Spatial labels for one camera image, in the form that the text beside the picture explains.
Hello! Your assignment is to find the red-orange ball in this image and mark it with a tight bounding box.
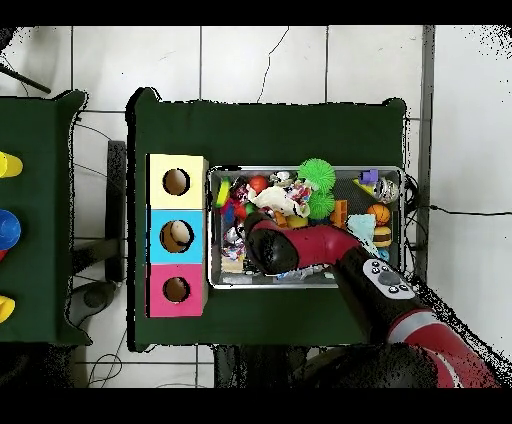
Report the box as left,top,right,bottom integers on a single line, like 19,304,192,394
248,175,269,196

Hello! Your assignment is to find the black floor stand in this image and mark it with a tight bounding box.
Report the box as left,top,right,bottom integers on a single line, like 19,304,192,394
70,141,129,317

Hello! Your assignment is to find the mint green cloth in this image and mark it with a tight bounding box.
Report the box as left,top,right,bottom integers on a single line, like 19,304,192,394
347,214,379,249

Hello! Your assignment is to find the yellow-green disc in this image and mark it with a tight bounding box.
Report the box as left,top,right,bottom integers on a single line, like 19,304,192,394
215,177,232,209

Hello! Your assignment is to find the green cloth table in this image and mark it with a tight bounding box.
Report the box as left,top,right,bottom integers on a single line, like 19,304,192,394
127,86,411,353
0,90,91,347

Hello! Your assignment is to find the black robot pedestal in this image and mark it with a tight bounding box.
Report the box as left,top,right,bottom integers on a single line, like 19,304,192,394
212,345,305,389

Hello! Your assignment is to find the blue round cap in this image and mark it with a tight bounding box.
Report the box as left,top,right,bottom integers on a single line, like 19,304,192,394
0,209,22,261

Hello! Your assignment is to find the black cable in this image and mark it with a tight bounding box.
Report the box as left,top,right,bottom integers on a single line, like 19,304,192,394
403,171,512,241

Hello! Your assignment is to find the wooden box with three holes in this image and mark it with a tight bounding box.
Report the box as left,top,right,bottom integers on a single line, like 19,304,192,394
145,153,210,319

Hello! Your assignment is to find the large green spiky ball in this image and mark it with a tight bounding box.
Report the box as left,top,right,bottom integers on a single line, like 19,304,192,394
298,158,337,192

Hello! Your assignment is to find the cream waffle cloth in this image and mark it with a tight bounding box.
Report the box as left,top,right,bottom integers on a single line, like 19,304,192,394
249,185,312,217

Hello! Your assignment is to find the wire mesh bin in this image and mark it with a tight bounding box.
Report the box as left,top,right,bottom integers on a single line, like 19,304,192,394
207,166,405,291

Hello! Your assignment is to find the small orange basketball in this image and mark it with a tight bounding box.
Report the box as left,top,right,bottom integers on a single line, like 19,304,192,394
367,203,392,226

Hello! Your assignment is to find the green spiky googly-eyed toy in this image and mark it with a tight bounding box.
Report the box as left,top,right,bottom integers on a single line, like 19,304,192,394
307,190,337,221

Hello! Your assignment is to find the orange plastic toy piece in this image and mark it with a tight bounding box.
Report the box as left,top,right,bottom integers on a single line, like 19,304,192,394
330,199,350,228

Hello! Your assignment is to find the black rod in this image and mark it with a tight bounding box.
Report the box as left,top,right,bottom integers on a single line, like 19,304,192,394
0,63,51,95

